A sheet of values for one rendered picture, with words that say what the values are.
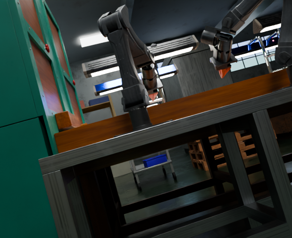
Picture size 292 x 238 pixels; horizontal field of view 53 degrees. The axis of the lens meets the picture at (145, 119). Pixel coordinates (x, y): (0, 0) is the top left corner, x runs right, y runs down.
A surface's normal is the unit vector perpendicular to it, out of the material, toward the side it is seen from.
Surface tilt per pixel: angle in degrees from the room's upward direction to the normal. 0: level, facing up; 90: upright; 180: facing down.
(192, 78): 90
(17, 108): 90
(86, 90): 90
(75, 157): 90
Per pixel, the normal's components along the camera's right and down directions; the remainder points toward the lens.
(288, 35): -0.52, -0.03
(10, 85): 0.08, -0.09
